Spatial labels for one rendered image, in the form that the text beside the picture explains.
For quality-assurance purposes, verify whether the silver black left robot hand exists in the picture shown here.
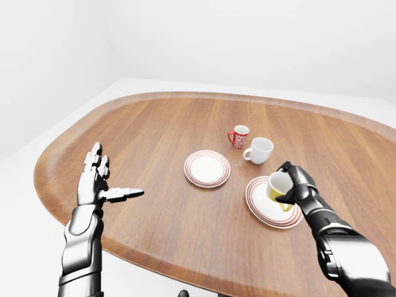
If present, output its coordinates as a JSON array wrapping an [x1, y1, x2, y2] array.
[[76, 142, 145, 207]]

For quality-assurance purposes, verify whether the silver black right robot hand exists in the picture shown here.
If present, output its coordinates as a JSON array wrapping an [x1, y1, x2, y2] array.
[[274, 160, 317, 212]]

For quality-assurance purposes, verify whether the yellow and white mug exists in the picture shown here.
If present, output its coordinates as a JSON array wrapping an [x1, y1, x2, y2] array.
[[267, 171, 295, 213]]

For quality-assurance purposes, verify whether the white plate with red rings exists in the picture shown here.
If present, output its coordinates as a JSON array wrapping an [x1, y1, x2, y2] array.
[[183, 150, 231, 189], [245, 175, 304, 230]]

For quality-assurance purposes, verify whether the plain white mug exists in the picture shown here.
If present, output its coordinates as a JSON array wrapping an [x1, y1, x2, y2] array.
[[242, 137, 275, 165]]

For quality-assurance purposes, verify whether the red mug with white pattern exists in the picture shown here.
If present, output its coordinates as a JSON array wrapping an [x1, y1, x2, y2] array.
[[228, 124, 250, 150]]

